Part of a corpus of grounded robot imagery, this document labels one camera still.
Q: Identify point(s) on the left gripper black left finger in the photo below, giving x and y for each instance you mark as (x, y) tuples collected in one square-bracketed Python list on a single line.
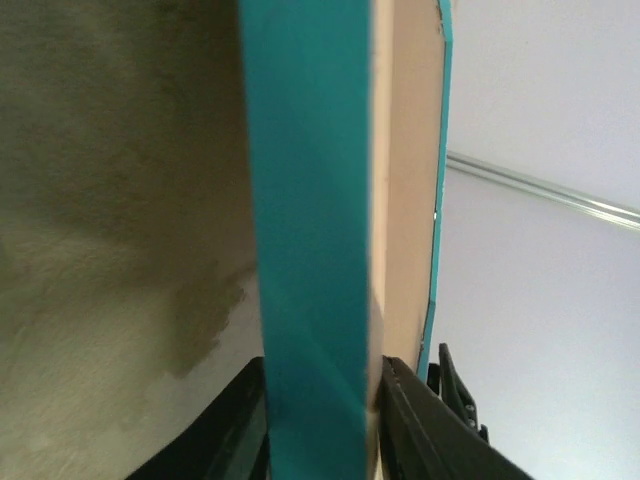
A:
[(228, 440)]

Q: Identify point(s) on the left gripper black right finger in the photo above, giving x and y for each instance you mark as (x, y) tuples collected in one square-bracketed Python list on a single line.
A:
[(430, 429)]

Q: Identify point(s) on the teal wooden picture frame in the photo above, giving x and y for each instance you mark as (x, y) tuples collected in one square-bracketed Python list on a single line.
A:
[(347, 109)]

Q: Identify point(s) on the right aluminium corner post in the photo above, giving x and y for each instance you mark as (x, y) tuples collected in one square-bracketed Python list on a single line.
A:
[(601, 209)]

